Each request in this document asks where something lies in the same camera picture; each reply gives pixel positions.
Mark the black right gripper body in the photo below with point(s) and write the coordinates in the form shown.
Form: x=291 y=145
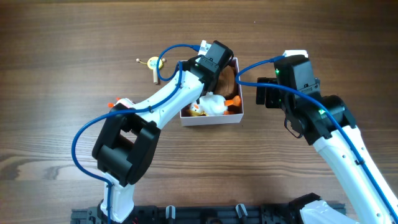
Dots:
x=267 y=93

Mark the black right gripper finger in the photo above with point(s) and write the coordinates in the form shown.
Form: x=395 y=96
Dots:
x=272 y=98
x=261 y=92

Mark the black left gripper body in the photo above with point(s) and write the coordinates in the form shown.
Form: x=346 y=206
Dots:
x=212 y=88

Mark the brown plush toy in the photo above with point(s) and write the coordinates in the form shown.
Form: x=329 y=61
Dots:
x=226 y=86

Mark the white plush duck yellow hat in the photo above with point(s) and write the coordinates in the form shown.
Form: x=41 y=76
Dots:
x=213 y=105

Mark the white pink plush duck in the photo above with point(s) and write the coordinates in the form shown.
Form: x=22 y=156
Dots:
x=123 y=101

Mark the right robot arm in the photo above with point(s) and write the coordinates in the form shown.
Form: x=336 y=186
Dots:
x=345 y=153

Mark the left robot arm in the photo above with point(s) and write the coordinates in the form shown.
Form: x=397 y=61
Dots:
x=127 y=141

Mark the yellow wooden rattle drum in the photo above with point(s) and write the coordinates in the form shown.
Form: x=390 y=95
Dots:
x=153 y=63

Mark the pink cardboard box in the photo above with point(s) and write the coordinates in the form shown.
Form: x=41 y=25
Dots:
x=188 y=120

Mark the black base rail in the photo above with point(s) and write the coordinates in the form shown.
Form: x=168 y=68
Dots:
x=266 y=213

